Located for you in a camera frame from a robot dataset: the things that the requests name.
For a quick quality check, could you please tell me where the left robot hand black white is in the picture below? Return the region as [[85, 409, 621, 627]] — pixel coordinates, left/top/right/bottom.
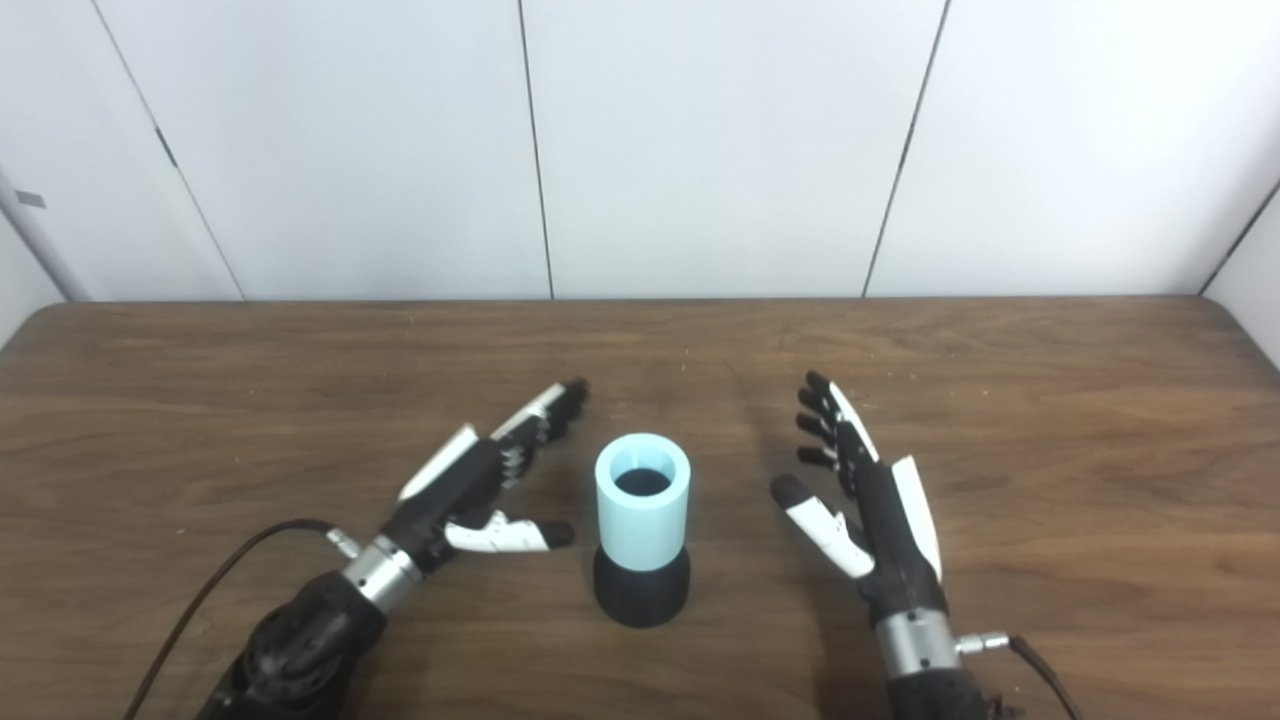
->
[[380, 377, 591, 576]]

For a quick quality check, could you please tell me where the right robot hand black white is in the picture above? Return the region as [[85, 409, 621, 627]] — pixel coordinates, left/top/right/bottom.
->
[[770, 371, 949, 629]]

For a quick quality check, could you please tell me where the light-blue hose piece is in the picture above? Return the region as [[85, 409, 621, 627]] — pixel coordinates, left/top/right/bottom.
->
[[594, 432, 692, 573]]

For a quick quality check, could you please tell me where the black flared nozzle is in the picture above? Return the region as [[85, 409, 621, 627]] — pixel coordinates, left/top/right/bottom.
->
[[592, 466, 692, 629]]

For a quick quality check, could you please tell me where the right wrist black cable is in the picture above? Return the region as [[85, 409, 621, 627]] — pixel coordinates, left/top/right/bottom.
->
[[955, 632, 1086, 720]]

